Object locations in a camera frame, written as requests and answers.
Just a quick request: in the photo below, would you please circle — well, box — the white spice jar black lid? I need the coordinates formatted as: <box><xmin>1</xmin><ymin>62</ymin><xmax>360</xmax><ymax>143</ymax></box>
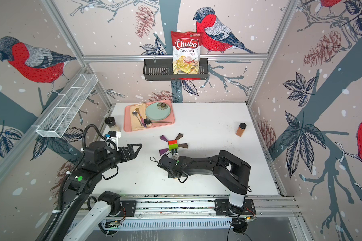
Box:
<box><xmin>105</xmin><ymin>116</ymin><xmax>121</xmax><ymax>132</ymax></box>

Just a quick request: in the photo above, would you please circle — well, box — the pink tray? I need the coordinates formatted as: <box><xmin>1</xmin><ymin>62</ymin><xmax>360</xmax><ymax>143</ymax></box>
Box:
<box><xmin>124</xmin><ymin>100</ymin><xmax>175</xmax><ymax>132</ymax></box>

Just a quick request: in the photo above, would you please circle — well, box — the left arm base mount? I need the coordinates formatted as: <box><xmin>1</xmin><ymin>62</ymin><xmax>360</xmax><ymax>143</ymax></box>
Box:
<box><xmin>116</xmin><ymin>200</ymin><xmax>137</xmax><ymax>218</ymax></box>

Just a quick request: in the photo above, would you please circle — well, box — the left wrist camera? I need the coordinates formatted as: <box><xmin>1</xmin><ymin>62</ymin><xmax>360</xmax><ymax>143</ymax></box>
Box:
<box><xmin>105</xmin><ymin>131</ymin><xmax>121</xmax><ymax>151</ymax></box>

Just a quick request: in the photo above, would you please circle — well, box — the orange long block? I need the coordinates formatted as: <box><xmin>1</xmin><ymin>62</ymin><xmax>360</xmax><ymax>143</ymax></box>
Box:
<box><xmin>172</xmin><ymin>152</ymin><xmax>179</xmax><ymax>161</ymax></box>

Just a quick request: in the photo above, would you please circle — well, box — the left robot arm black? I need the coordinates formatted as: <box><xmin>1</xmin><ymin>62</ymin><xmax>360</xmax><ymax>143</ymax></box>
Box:
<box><xmin>36</xmin><ymin>140</ymin><xmax>142</xmax><ymax>241</ymax></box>

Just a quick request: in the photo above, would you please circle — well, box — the silver spoon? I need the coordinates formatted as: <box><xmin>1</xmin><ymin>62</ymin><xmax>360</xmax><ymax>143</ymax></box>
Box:
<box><xmin>132</xmin><ymin>111</ymin><xmax>145</xmax><ymax>127</ymax></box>

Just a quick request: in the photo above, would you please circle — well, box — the red rectangular block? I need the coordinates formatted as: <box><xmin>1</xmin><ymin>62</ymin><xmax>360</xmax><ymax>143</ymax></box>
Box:
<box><xmin>168</xmin><ymin>140</ymin><xmax>178</xmax><ymax>145</ymax></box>

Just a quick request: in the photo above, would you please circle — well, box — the beige napkin on tray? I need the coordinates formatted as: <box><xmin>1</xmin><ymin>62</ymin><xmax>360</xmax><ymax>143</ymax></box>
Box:
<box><xmin>128</xmin><ymin>103</ymin><xmax>146</xmax><ymax>131</ymax></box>

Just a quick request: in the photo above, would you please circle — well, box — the black wall basket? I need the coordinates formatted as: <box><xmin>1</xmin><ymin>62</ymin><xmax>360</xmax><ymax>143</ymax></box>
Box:
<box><xmin>143</xmin><ymin>58</ymin><xmax>209</xmax><ymax>81</ymax></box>

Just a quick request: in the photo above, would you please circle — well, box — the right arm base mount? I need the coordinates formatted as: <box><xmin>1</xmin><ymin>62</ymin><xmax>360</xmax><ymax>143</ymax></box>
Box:
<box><xmin>214</xmin><ymin>199</ymin><xmax>256</xmax><ymax>218</ymax></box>

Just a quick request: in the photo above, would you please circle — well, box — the purple triangle block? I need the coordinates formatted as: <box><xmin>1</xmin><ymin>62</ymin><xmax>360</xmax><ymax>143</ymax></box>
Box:
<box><xmin>160</xmin><ymin>135</ymin><xmax>168</xmax><ymax>142</ymax></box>
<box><xmin>159</xmin><ymin>148</ymin><xmax>169</xmax><ymax>156</ymax></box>

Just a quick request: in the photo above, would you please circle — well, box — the Chuba cassava chips bag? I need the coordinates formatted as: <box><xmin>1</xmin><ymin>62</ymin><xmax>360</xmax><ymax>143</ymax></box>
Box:
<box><xmin>171</xmin><ymin>31</ymin><xmax>202</xmax><ymax>75</ymax></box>

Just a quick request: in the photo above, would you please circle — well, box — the white wire mesh shelf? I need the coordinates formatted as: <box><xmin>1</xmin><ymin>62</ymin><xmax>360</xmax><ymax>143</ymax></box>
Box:
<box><xmin>36</xmin><ymin>73</ymin><xmax>98</xmax><ymax>138</ymax></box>

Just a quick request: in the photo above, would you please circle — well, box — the green rectangular block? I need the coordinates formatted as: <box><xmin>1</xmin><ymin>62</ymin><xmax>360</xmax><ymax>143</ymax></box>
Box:
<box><xmin>169</xmin><ymin>144</ymin><xmax>179</xmax><ymax>151</ymax></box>

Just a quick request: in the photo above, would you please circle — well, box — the black ladle spoon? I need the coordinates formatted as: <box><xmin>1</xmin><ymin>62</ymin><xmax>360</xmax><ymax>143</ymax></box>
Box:
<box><xmin>143</xmin><ymin>118</ymin><xmax>171</xmax><ymax>125</ymax></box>

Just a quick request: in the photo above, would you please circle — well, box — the light green plate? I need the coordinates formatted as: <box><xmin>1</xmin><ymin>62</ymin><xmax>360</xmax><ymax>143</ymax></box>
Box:
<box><xmin>145</xmin><ymin>102</ymin><xmax>171</xmax><ymax>121</ymax></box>

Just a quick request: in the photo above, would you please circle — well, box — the brown triangle block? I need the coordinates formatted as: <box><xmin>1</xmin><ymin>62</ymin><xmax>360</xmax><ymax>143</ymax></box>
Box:
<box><xmin>179</xmin><ymin>143</ymin><xmax>189</xmax><ymax>149</ymax></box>
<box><xmin>175</xmin><ymin>133</ymin><xmax>183</xmax><ymax>141</ymax></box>

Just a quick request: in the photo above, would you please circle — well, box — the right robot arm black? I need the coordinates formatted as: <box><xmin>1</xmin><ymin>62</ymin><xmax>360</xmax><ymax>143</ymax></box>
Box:
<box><xmin>157</xmin><ymin>150</ymin><xmax>251</xmax><ymax>217</ymax></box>

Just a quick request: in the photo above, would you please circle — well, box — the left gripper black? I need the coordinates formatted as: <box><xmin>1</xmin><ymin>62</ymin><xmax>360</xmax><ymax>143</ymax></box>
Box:
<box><xmin>98</xmin><ymin>142</ymin><xmax>142</xmax><ymax>173</ymax></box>

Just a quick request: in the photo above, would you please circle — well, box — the brown spice jar black lid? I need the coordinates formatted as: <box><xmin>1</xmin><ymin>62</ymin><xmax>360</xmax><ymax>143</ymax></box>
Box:
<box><xmin>236</xmin><ymin>123</ymin><xmax>247</xmax><ymax>137</ymax></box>

